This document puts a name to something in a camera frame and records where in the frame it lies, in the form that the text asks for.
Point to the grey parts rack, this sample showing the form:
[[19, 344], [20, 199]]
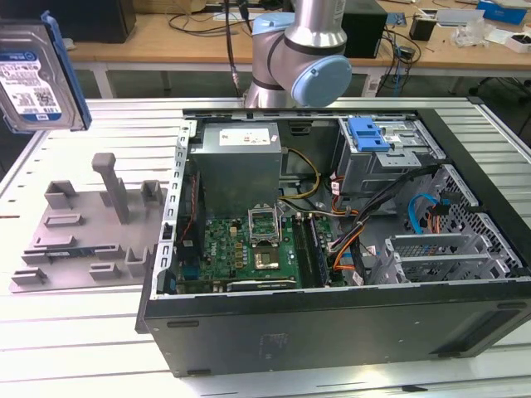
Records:
[[83, 232]]

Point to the black RAM stick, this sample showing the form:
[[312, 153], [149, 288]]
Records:
[[320, 253]]

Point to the thin metal locking lever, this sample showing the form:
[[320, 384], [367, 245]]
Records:
[[281, 224]]

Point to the blue plastic drive latch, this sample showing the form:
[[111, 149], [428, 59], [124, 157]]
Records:
[[365, 139]]

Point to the black computer tower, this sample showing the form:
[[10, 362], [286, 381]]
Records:
[[103, 20]]

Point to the brown cardboard piece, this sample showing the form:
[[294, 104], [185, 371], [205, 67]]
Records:
[[195, 5]]

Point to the green motherboard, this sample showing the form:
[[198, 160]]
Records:
[[220, 232]]

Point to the black case fan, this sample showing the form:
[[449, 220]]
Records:
[[193, 215]]

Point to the CPU socket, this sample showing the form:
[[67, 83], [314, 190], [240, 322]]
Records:
[[266, 259]]

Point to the blue cardboard box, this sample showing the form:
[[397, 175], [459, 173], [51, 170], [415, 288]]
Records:
[[502, 10]]

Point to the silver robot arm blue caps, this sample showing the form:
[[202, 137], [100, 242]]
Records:
[[290, 49]]

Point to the black graphics card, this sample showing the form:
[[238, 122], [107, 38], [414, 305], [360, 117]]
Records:
[[261, 285]]

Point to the green RAM stick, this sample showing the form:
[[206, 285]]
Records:
[[307, 253]]

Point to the silver disk bay cage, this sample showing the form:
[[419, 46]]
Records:
[[439, 265]]

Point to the silver optical drive cage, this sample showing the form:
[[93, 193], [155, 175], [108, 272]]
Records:
[[373, 170]]

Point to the grey power supply unit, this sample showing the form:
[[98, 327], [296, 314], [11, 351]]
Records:
[[232, 174]]

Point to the black box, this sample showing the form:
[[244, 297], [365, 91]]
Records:
[[365, 37]]

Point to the hard disk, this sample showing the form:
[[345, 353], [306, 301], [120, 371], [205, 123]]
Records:
[[29, 83]]

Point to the small black container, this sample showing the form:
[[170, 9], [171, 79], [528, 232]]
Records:
[[422, 29]]

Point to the wooden desk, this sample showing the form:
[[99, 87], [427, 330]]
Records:
[[186, 45]]

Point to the crumpled white plastic wrap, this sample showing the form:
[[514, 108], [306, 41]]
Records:
[[70, 45]]

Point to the clear plastic bags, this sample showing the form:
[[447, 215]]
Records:
[[473, 35]]

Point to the black open PC case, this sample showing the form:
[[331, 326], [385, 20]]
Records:
[[332, 331]]

